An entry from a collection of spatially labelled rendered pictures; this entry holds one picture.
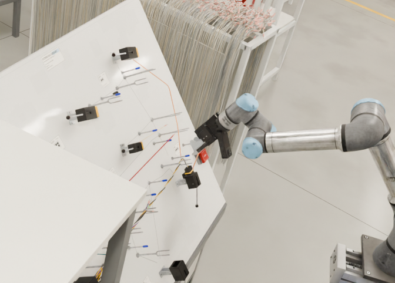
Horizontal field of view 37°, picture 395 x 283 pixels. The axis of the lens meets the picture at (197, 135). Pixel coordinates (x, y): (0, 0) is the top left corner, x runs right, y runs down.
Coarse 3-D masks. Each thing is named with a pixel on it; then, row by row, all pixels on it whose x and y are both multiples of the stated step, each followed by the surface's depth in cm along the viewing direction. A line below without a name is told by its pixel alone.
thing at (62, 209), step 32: (0, 128) 125; (0, 160) 117; (32, 160) 119; (64, 160) 122; (0, 192) 110; (32, 192) 112; (64, 192) 114; (96, 192) 116; (128, 192) 118; (0, 224) 104; (32, 224) 106; (64, 224) 108; (96, 224) 109; (128, 224) 122; (0, 256) 99; (32, 256) 100; (64, 256) 102
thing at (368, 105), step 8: (360, 104) 208; (368, 104) 206; (376, 104) 207; (352, 112) 209; (360, 112) 203; (368, 112) 202; (376, 112) 203; (384, 112) 211; (384, 120) 206; (384, 128) 206; (384, 136) 207; (376, 144) 209; (384, 144) 209; (392, 144) 212; (376, 152) 211; (384, 152) 210; (392, 152) 211; (376, 160) 214; (384, 160) 212; (392, 160) 212; (384, 168) 213; (392, 168) 213; (384, 176) 216; (392, 176) 214; (392, 184) 216; (392, 192) 218; (392, 200) 220; (392, 208) 224
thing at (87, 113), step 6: (84, 108) 188; (90, 108) 190; (72, 114) 193; (78, 114) 187; (84, 114) 188; (90, 114) 190; (96, 114) 193; (72, 120) 195; (78, 120) 190; (84, 120) 189
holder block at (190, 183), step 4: (196, 172) 239; (188, 176) 237; (192, 176) 236; (196, 176) 239; (188, 180) 238; (192, 180) 237; (196, 180) 238; (188, 184) 238; (192, 184) 238; (196, 184) 237
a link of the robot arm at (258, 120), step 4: (256, 116) 219; (260, 116) 220; (264, 116) 221; (252, 120) 219; (256, 120) 219; (260, 120) 219; (264, 120) 220; (268, 120) 222; (248, 124) 220; (252, 124) 218; (256, 124) 217; (260, 124) 217; (264, 124) 218; (268, 124) 220; (272, 124) 221; (248, 128) 223; (264, 128) 216; (268, 128) 219; (272, 128) 220
